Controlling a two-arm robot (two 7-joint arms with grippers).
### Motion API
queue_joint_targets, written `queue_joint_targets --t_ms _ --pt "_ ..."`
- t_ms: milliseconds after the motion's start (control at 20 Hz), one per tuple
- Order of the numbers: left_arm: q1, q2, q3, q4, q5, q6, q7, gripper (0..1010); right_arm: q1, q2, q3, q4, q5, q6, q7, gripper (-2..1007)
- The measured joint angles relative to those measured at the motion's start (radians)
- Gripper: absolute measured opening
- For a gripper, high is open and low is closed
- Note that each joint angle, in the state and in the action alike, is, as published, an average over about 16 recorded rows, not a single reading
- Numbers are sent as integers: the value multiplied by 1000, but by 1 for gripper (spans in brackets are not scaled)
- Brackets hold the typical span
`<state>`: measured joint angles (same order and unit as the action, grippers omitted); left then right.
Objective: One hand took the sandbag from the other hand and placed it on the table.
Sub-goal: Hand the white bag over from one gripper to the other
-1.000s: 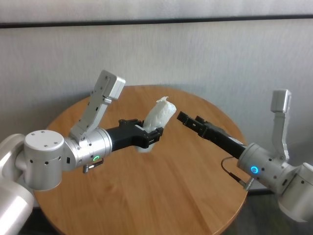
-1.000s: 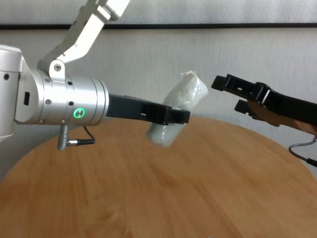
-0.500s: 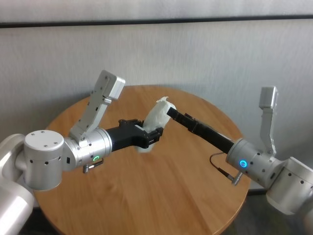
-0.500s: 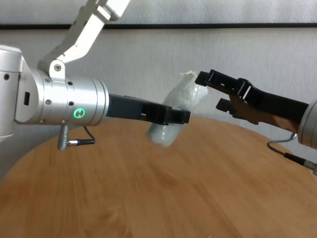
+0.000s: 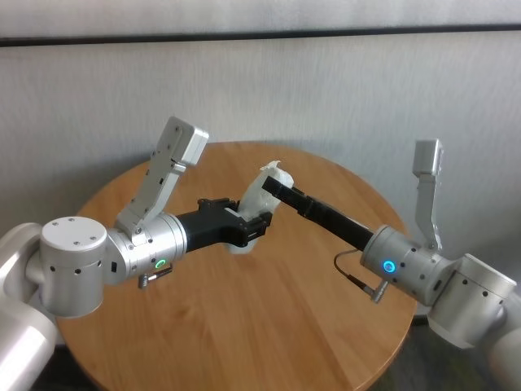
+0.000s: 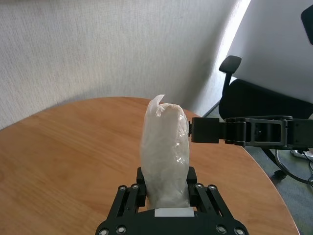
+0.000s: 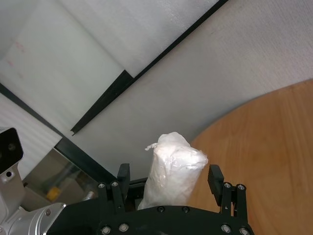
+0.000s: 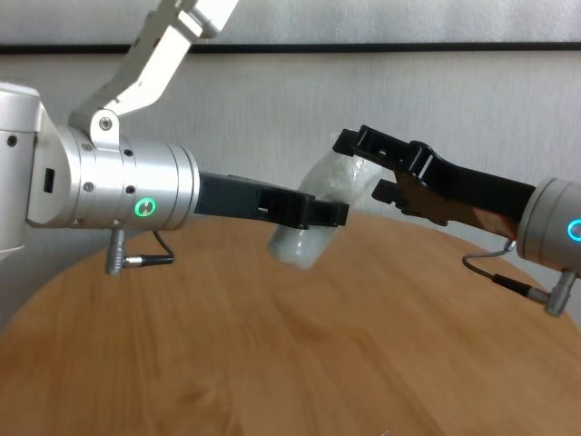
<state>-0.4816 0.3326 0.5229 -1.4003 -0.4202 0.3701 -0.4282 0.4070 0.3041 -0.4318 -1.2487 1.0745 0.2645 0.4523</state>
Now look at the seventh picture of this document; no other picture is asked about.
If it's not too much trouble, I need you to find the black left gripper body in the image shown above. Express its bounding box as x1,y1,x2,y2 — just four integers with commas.
47,198,101,235

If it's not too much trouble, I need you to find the small yellow object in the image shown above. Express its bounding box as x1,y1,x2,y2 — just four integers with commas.
46,187,61,200

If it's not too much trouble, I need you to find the white plastic-wrapped sandbag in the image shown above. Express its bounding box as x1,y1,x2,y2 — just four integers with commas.
137,131,209,211

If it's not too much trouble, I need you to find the black frame bar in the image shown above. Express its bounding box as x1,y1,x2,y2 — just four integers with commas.
0,82,121,184

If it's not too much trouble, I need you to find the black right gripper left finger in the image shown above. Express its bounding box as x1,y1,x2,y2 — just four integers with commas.
97,163,131,214

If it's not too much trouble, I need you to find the black wall rail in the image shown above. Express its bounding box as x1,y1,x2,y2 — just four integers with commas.
70,0,230,136

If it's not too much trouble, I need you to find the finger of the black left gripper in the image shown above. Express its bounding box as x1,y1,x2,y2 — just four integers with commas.
125,181,148,212

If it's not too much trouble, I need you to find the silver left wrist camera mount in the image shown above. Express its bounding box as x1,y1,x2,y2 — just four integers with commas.
0,127,25,214

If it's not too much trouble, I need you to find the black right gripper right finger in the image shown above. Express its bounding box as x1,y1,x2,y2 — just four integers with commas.
207,164,248,217

